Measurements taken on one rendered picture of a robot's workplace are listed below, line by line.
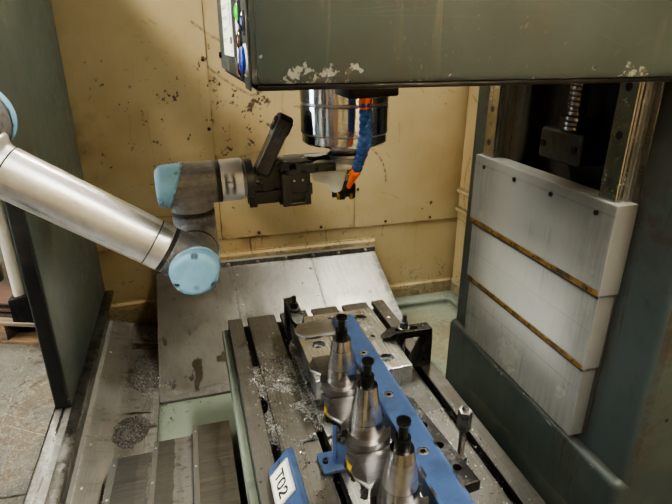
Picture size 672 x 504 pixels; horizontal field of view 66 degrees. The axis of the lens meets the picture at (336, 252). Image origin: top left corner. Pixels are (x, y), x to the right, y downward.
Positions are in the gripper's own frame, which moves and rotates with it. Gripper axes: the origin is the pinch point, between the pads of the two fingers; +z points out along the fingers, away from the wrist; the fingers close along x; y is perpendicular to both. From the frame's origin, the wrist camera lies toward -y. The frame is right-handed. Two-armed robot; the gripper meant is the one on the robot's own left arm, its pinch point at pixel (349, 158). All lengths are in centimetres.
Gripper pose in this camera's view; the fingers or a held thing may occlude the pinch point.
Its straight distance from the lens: 99.6
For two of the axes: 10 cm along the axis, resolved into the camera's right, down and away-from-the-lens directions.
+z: 9.6, -1.3, 2.5
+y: 0.2, 9.2, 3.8
